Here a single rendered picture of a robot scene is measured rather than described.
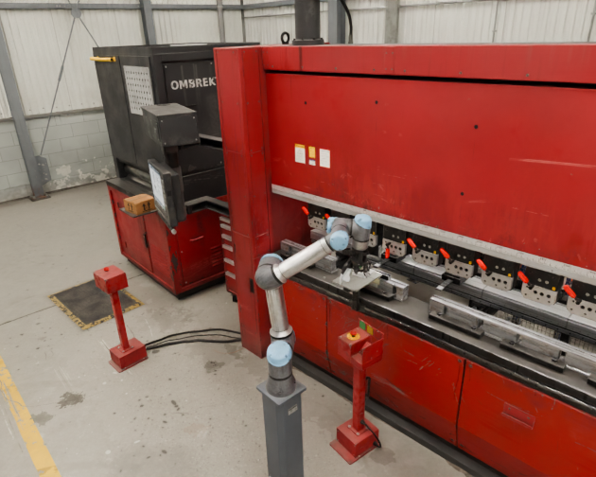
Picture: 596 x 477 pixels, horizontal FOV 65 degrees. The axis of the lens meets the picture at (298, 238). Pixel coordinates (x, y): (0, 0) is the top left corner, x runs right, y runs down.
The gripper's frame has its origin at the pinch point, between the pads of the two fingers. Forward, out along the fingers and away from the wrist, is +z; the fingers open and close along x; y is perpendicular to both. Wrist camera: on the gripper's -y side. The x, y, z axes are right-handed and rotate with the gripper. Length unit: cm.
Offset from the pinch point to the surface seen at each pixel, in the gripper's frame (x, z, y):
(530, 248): 71, -22, 36
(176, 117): -46, -46, -134
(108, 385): -114, 149, -131
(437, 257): 58, 4, -4
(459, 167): 58, -48, -4
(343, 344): 9, 54, -12
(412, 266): 74, 34, -38
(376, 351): 22, 53, 1
